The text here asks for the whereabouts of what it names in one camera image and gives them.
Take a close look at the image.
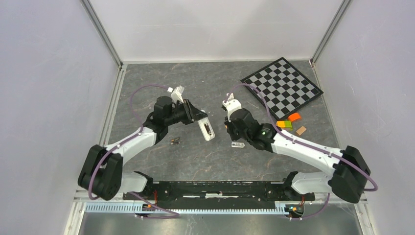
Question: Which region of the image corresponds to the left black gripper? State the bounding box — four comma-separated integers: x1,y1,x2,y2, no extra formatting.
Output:
165,98,208,126

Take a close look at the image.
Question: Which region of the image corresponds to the white battery cover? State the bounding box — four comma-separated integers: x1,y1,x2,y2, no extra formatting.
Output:
231,142,245,148

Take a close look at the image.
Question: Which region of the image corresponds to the white remote control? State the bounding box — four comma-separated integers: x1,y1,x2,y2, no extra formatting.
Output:
197,117,215,141

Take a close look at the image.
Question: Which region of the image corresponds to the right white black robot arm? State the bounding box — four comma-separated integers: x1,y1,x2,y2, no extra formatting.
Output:
224,108,370,203

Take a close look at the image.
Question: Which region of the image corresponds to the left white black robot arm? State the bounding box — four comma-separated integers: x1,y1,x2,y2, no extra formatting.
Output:
78,96,215,201

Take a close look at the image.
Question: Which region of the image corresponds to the small white remote with buttons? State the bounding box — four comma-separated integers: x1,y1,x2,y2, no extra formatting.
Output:
226,93,234,102

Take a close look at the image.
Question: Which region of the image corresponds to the green orange block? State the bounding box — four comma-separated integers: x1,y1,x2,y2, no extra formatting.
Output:
276,120,293,131

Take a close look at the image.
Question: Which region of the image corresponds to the orange curved block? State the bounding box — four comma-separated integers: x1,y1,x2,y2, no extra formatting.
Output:
287,113,302,122

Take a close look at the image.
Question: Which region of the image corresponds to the black white checkerboard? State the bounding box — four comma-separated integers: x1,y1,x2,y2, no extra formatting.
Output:
240,57,323,120

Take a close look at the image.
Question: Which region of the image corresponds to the tan wooden block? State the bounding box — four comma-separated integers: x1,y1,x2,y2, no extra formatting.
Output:
296,126,307,136

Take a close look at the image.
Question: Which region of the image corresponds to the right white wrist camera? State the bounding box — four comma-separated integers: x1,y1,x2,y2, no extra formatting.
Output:
222,98,242,121

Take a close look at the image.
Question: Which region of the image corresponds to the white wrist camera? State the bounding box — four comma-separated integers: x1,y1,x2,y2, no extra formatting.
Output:
222,98,242,121
167,86,184,104

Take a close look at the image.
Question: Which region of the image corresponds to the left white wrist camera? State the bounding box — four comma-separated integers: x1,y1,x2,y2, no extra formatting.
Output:
167,86,184,104

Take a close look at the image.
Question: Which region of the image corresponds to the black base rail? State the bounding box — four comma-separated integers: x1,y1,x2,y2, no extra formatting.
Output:
139,181,315,209

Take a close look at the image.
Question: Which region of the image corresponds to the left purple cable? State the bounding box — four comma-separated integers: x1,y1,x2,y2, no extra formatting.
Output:
88,85,174,200

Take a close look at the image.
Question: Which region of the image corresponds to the white slotted cable duct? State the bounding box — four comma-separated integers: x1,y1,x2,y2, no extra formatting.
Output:
85,201,294,215

